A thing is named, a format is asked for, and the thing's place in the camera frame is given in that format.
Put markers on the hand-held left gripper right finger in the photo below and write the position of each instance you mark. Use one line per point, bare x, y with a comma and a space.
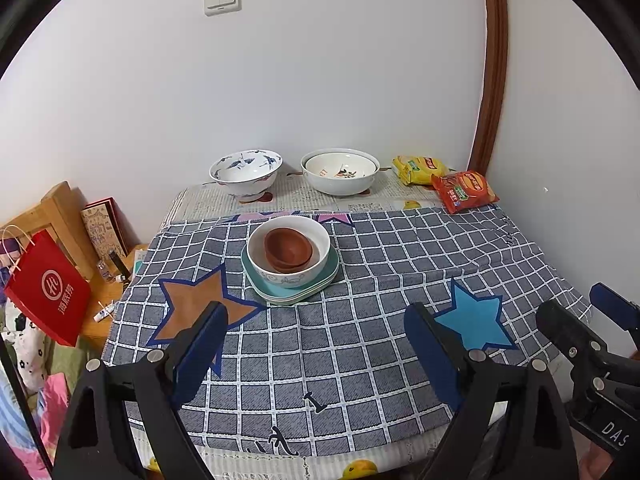
430, 350

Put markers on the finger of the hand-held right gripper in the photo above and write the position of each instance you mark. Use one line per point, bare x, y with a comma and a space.
570, 330
617, 305

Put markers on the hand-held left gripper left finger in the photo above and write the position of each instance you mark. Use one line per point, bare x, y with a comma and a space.
200, 350

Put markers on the pale green plate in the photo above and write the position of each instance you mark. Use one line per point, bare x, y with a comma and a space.
290, 301

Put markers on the small brown bowl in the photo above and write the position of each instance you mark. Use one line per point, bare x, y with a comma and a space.
287, 245
292, 268

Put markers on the teal square plate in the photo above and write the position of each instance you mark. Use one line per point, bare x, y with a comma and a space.
330, 265

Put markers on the plain white bowl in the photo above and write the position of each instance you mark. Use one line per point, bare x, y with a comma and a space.
317, 252

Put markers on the grey checked star tablecloth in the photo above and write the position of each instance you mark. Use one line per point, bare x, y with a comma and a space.
350, 320

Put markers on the white tube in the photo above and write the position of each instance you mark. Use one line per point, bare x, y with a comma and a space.
104, 311

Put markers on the wooden side table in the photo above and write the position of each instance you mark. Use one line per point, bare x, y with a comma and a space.
97, 332

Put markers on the small black bottle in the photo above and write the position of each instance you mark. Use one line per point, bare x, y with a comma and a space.
120, 264

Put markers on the small clear bottle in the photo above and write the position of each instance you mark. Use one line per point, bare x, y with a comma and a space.
104, 272

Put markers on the patterned red-edged box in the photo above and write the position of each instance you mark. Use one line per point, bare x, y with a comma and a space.
102, 230

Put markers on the red chips bag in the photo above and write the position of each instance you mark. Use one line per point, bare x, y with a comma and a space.
465, 190

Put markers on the red paper bag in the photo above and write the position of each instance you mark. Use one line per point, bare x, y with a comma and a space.
47, 290

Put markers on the pink cloth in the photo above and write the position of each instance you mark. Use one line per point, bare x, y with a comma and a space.
47, 420

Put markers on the white spotted cloth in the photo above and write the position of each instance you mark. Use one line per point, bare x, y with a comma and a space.
27, 355

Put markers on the white bowl blue bird pattern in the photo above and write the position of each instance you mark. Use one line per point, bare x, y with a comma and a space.
245, 180

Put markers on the yellow chips bag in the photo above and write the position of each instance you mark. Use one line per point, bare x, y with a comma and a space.
415, 170

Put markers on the large white bowl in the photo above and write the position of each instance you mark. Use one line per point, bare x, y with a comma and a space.
340, 186

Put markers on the wooden side shelf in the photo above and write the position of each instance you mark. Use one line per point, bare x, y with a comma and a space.
55, 210

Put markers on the white bowl cartoon print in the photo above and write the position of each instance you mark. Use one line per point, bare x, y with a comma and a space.
340, 167

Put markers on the brown wooden door frame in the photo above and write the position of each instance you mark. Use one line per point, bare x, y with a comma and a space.
492, 60

